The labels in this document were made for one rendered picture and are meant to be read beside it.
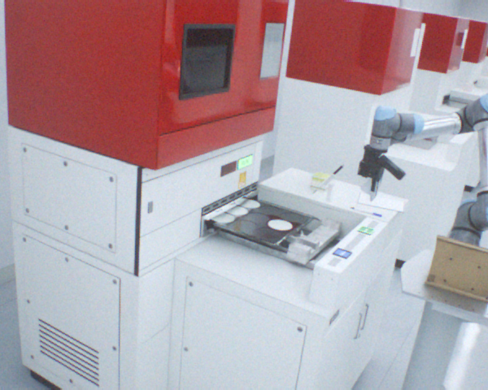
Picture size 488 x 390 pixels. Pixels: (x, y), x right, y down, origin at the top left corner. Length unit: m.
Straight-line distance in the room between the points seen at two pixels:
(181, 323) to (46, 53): 1.13
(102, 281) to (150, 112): 0.70
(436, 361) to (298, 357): 0.67
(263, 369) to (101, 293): 0.66
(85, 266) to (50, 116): 0.57
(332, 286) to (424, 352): 0.68
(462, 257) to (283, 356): 0.75
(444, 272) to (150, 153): 1.17
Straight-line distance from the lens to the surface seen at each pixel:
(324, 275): 1.82
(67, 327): 2.35
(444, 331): 2.30
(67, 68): 1.94
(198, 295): 2.06
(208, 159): 2.07
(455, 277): 2.15
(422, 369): 2.41
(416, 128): 2.07
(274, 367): 2.02
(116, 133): 1.81
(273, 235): 2.13
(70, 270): 2.19
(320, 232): 2.27
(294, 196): 2.41
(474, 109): 2.30
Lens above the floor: 1.79
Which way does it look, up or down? 21 degrees down
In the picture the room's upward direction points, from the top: 6 degrees clockwise
